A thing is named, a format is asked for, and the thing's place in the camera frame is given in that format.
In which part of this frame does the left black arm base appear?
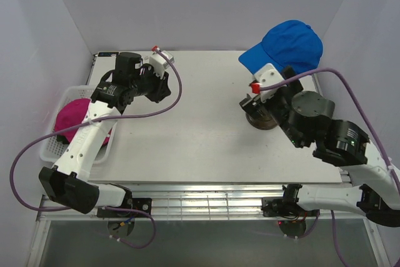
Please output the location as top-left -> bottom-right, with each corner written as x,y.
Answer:
96,198 -> 153,219

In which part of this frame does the white plastic basket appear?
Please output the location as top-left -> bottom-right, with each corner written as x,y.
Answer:
39,85 -> 117,165

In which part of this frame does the aluminium rail frame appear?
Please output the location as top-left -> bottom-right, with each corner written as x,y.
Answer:
27,184 -> 398,266

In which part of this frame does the pink baseball cap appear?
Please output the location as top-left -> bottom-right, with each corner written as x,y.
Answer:
54,98 -> 112,146

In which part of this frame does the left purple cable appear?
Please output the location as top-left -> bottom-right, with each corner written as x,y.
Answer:
9,46 -> 184,249

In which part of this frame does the purple cable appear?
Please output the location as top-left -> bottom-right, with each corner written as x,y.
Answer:
261,67 -> 400,267
9,46 -> 184,249

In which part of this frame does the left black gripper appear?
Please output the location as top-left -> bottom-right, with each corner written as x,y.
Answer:
130,63 -> 171,103

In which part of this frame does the dark brown mannequin stand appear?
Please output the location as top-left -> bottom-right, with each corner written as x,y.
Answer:
246,113 -> 278,130

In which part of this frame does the small black label sticker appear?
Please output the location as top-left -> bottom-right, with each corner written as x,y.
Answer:
97,52 -> 119,58

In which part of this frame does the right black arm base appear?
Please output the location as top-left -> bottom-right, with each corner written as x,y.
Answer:
261,197 -> 319,219

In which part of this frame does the blue baseball cap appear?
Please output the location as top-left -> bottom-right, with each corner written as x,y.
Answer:
238,20 -> 323,74

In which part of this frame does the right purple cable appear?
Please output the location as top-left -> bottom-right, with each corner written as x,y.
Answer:
261,67 -> 400,267

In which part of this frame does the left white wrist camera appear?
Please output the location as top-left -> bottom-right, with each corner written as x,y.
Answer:
148,46 -> 174,79

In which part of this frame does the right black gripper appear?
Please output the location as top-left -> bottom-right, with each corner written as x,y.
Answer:
238,65 -> 305,149

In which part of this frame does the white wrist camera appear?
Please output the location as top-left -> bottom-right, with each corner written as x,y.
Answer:
250,63 -> 284,103
148,46 -> 174,79

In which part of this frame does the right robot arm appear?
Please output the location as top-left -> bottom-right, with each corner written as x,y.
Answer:
240,64 -> 399,228

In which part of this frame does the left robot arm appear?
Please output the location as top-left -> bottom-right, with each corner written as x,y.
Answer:
39,48 -> 174,217

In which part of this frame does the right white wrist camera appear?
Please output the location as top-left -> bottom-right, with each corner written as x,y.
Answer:
250,63 -> 284,103

